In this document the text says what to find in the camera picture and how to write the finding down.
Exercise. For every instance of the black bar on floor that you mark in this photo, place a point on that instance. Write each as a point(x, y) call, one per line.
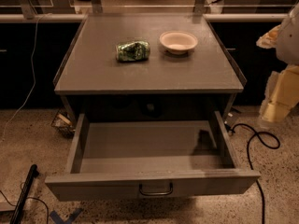
point(32, 174)

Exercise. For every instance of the wire basket on floor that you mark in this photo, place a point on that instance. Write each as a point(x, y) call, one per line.
point(62, 124)

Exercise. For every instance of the white paper bowl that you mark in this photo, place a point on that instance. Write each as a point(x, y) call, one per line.
point(178, 42)

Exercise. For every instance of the grey top drawer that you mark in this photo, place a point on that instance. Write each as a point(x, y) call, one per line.
point(109, 160)

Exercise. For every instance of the grey cabinet with top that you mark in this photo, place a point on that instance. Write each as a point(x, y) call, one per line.
point(92, 68)

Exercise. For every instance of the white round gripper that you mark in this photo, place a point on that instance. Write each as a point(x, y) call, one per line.
point(289, 42)

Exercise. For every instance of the dark metal drawer handle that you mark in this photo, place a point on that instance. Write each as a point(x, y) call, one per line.
point(156, 193)

